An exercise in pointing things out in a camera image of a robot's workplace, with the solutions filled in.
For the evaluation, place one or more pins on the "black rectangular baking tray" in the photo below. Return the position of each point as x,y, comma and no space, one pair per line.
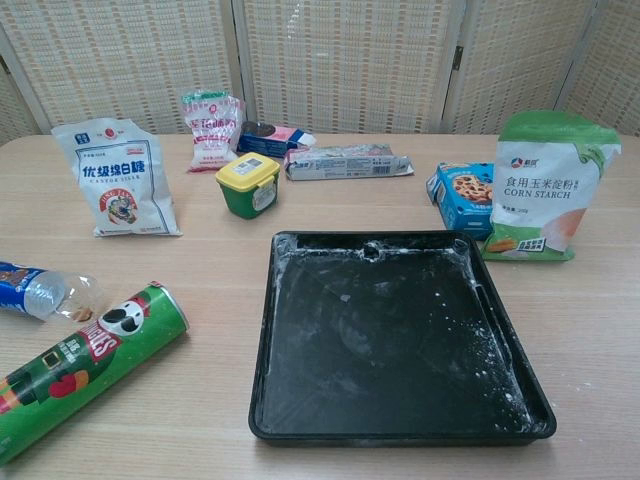
390,350

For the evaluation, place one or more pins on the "green white corn starch bag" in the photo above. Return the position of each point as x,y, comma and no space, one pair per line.
535,200

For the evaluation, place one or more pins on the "pink white clear snack bag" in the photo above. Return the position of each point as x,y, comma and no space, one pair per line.
212,135

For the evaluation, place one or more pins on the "white caster sugar bag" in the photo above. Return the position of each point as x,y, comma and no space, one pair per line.
120,180

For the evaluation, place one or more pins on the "long grey wrap box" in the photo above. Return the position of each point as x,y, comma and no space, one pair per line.
345,162

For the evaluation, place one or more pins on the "green tub with yellow lid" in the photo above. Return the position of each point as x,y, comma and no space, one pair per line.
247,192

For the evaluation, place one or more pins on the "dark blue pink carton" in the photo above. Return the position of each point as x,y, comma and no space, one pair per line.
270,140

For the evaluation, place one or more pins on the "blue chocolate chip cookie box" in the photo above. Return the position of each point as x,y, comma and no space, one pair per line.
462,200

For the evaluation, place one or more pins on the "woven bamboo folding screen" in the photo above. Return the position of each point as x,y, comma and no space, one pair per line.
325,60

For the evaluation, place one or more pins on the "green Pringles can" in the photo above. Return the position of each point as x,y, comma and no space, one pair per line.
90,370

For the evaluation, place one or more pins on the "clear bottle with blue label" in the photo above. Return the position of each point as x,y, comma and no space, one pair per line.
40,292

